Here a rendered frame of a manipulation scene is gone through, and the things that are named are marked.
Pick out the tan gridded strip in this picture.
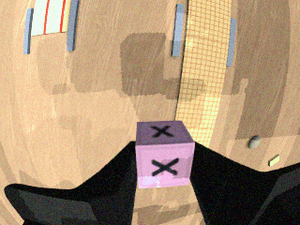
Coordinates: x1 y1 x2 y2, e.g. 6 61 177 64
173 0 232 147

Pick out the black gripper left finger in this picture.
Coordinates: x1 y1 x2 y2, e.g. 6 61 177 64
4 140 138 225

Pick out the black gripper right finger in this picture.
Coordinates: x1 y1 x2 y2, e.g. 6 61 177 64
190 142 300 225

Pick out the pink cube with black x marks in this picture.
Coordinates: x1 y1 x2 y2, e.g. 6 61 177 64
135 121 195 188

